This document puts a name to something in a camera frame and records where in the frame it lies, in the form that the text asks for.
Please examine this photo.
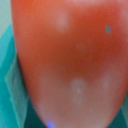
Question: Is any red sausage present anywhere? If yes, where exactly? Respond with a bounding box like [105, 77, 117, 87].
[11, 0, 128, 128]

